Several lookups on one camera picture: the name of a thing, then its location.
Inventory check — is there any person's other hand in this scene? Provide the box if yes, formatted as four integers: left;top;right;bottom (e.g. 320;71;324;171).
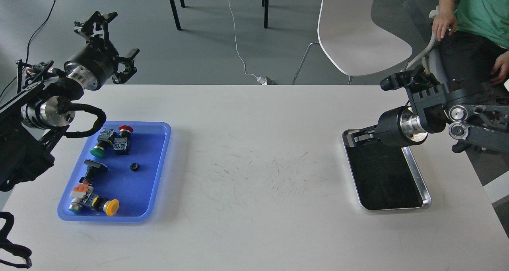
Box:
489;51;509;86

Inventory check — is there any red push button switch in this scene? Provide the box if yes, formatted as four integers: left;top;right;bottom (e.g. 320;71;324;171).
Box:
113;125;134;155

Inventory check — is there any small black gear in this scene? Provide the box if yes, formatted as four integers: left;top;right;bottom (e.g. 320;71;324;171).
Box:
129;162;140;172

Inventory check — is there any person in green shirt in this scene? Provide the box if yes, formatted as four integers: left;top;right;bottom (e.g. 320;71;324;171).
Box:
438;0;509;97

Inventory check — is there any person's hand on armrest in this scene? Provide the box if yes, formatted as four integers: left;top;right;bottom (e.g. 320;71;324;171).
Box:
432;9;457;41

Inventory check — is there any orange green switch block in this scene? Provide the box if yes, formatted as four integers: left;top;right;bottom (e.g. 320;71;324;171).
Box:
68;183;94;213

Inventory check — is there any black table leg left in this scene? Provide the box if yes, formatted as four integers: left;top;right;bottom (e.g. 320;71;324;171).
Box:
169;0;186;31

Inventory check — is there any yellow push button switch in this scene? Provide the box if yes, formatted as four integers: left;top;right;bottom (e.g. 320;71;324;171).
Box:
91;195;120;216

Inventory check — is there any silver metal tray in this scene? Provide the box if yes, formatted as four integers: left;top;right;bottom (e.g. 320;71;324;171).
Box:
342;129;431;212

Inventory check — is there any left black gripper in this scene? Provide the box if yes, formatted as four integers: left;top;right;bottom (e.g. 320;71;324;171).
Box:
64;11;140;90

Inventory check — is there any black floor cable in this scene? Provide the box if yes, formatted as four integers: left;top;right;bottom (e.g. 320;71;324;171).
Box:
0;0;58;100

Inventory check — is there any black table leg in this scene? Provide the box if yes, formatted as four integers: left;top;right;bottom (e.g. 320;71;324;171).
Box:
261;0;269;29
169;0;186;31

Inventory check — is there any white cable on floor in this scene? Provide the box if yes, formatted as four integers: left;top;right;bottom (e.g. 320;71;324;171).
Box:
226;0;276;85

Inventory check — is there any white plastic chair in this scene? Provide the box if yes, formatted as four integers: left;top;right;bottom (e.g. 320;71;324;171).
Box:
317;0;412;79

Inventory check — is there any black table leg right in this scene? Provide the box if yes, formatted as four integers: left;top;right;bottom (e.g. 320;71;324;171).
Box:
261;0;269;29

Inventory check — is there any black selector switch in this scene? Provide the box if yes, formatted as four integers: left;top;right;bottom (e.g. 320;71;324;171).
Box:
79;159;109;186

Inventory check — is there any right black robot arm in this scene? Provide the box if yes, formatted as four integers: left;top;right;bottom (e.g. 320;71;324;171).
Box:
343;66;509;153

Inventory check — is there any grey office chair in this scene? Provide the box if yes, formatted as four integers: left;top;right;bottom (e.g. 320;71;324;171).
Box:
402;4;458;84

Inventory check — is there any green push button switch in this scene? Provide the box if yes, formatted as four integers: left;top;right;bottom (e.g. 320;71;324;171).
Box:
89;128;117;158

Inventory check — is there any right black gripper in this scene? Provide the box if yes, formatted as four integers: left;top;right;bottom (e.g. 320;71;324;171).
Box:
347;106;428;147

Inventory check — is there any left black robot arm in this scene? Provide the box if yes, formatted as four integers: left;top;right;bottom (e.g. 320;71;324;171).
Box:
0;12;140;192

